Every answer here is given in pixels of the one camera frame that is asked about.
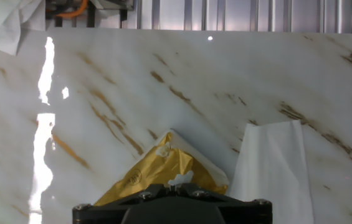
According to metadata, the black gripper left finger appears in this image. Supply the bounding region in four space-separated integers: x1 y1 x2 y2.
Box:
72 183 174 224

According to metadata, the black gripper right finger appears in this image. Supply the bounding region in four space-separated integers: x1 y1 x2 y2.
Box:
173 183 273 224

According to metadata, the gold tissue pack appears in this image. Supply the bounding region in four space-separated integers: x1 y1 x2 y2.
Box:
93 129 230 207

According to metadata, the white napkin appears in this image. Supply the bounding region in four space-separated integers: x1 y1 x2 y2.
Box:
227 119 315 224
168 170 194 187

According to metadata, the white marble pattern board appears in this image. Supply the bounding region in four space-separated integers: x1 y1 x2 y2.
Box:
0 27 352 224

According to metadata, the white cloth at corner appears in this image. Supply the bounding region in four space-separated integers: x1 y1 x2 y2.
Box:
0 0 46 56

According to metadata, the orange cable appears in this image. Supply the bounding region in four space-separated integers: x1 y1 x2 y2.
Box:
55 0 89 19

